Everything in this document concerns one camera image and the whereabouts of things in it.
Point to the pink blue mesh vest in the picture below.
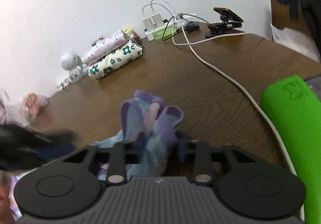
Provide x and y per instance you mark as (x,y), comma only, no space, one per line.
(153,143)

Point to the bright green mat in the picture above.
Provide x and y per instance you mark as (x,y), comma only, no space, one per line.
(298,126)

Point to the black clamp phone holder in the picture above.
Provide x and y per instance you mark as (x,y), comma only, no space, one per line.
(220,28)

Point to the white astronaut speaker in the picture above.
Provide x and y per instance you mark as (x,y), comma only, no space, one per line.
(70,63)

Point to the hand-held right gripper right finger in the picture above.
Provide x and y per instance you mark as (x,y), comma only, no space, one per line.
(183,151)

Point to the pink floral folded cloth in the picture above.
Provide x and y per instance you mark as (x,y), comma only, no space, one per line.
(105,45)

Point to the cream green-flower folded cloth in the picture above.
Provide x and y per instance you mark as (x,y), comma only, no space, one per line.
(115,59)

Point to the smartphone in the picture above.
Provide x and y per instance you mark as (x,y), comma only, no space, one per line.
(228,14)

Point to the small black device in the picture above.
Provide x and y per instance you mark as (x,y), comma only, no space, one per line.
(97,40)

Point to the black jacket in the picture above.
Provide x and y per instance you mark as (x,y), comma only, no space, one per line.
(308,0)

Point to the white paper sheet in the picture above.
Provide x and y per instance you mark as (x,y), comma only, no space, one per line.
(293,40)

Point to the white power strip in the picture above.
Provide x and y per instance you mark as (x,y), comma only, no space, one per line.
(150,34)

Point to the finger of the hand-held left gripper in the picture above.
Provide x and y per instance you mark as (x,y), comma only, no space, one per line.
(60,146)

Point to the white charger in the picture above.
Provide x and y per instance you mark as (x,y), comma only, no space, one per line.
(148,24)
(157,20)

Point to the wooden chair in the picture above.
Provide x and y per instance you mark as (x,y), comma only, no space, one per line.
(275,13)

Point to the green translucent box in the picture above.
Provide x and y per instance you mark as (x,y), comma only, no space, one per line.
(164,32)

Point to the green white small box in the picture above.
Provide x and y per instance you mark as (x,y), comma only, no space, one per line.
(130,32)

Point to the clear plastic snack bag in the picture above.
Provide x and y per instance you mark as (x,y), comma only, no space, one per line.
(33,107)

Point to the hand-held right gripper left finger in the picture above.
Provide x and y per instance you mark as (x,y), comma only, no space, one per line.
(117,161)

